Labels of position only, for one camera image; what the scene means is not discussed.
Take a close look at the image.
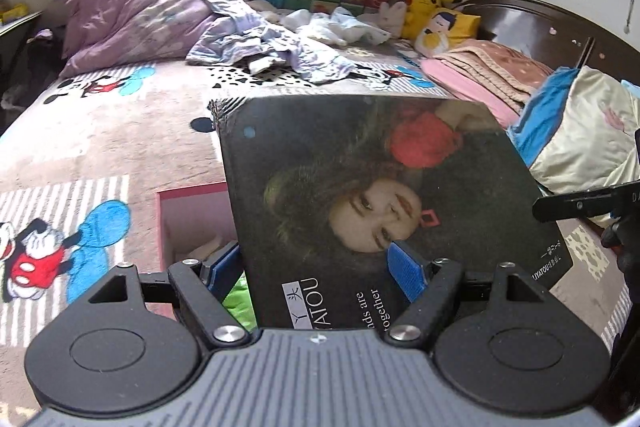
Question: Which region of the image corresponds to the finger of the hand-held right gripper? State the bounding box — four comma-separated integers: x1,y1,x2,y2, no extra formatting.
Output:
532,180,640,224

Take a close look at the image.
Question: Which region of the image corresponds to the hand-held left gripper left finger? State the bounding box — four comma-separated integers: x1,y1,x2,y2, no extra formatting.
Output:
70,241,252,350

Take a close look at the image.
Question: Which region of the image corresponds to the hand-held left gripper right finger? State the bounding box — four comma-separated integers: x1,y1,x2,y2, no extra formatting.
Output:
386,241,557,352

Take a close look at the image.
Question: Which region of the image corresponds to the pink storage box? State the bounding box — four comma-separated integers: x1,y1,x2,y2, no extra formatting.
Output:
155,181,258,325

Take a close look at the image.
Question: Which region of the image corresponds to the dark portrait photo book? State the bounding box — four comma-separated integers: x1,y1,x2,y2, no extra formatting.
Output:
209,96,575,331

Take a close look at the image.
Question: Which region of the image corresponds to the green item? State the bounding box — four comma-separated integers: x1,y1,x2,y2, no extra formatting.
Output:
222,274,259,333

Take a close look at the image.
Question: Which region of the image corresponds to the blue and cream quilt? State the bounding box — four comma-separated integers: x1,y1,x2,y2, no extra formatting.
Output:
506,67,640,228

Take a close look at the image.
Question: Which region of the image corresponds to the pink folded blanket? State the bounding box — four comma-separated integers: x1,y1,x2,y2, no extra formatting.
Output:
420,39,556,128

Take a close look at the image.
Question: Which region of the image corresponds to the dark wooden headboard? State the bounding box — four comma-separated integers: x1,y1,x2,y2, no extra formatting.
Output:
452,0,640,85

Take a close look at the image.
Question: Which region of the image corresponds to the yellow cartoon character pillow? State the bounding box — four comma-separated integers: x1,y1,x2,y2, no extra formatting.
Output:
416,8,482,58

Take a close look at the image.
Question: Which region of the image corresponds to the lavender crumpled garment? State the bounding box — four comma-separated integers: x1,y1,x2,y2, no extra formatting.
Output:
185,0,361,85

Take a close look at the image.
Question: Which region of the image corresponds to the yellow plush toy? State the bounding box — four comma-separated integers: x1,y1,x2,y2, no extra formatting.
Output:
392,0,463,42

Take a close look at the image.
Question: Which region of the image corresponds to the white bunny plush toy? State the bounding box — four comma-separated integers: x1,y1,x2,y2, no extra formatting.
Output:
376,0,410,38

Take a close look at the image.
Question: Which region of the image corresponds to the white crumpled garment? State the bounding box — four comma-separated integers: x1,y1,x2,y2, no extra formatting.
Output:
250,0,392,48

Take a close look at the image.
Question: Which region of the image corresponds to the purple quilt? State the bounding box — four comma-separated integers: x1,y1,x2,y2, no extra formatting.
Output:
60,0,236,80

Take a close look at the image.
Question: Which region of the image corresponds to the dark desk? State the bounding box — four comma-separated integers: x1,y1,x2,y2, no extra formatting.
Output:
0,9,46,58

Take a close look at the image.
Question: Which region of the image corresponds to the yellow item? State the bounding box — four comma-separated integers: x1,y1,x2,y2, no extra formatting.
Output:
0,3,30,24

